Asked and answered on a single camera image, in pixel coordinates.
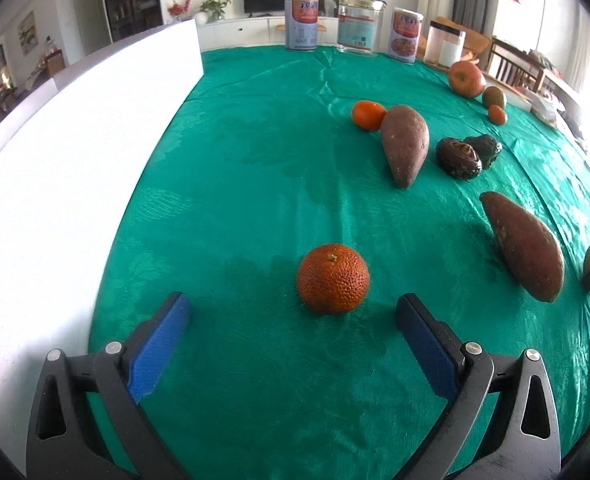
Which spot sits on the white snack bag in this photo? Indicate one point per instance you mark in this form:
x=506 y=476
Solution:
x=547 y=108

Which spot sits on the red apple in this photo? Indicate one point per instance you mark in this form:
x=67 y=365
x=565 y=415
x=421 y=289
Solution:
x=466 y=79

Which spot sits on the clear glass jar teal label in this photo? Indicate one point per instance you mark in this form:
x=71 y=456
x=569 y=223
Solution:
x=359 y=26

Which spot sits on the large textured orange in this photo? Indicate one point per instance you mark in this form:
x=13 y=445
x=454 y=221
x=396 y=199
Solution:
x=333 y=279

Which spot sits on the green satin tablecloth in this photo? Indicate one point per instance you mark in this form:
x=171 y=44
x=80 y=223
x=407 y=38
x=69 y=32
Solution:
x=261 y=164

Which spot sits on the potted green plant left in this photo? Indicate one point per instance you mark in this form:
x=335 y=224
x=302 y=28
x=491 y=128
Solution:
x=215 y=9

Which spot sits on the white rectangular box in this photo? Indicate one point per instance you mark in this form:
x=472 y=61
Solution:
x=71 y=156

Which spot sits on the dark water chestnut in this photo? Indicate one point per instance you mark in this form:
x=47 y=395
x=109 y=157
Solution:
x=487 y=147
x=458 y=159

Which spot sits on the white jar black lid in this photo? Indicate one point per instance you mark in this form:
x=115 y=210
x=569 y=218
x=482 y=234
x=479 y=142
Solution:
x=444 y=45

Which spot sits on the sweet potato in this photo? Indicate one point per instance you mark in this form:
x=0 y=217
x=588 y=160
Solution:
x=405 y=138
x=531 y=250

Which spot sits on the orange lounge chair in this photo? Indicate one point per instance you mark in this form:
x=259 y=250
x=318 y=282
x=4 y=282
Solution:
x=476 y=45

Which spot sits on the right red-label tin can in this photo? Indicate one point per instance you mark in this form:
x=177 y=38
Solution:
x=406 y=28

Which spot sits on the brownish green round fruit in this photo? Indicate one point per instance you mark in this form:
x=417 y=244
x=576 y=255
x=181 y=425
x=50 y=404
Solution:
x=494 y=96

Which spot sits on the tiny orange far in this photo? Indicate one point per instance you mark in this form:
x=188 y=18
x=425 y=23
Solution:
x=497 y=115

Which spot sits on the left red-label tin can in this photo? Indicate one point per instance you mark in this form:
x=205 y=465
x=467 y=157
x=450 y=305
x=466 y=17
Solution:
x=301 y=24

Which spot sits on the small mandarin orange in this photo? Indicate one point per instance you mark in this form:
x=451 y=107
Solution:
x=368 y=115

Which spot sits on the wooden railing bench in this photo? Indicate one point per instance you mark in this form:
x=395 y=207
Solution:
x=519 y=69

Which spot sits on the white tv cabinet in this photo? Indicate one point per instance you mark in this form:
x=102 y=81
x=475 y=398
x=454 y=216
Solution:
x=242 y=33

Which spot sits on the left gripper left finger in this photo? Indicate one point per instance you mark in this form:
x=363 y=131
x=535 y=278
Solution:
x=64 y=441

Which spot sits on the red flower vase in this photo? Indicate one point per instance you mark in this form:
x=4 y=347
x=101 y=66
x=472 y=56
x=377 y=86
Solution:
x=179 y=10

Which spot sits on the red-label tin can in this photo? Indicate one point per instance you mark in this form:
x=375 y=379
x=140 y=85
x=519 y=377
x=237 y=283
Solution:
x=301 y=24
x=406 y=28

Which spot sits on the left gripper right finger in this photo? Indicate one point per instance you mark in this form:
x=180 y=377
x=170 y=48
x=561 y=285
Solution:
x=521 y=440

